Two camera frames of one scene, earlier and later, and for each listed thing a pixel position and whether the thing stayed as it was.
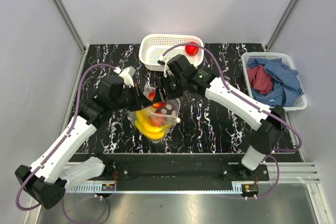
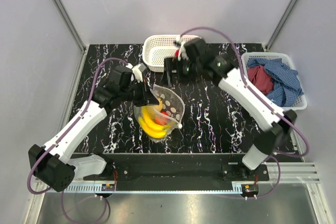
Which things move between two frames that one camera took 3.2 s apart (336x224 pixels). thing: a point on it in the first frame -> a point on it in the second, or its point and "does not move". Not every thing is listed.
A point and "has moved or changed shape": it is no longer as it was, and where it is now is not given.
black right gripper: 164,81 -> 172,64
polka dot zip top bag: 154,123 has moved or changed shape
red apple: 157,105 -> 177,53
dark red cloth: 260,79 does not move
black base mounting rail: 175,172 does not move
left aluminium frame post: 63,11 does not move
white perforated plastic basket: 156,50 does not move
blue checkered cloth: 286,86 does not move
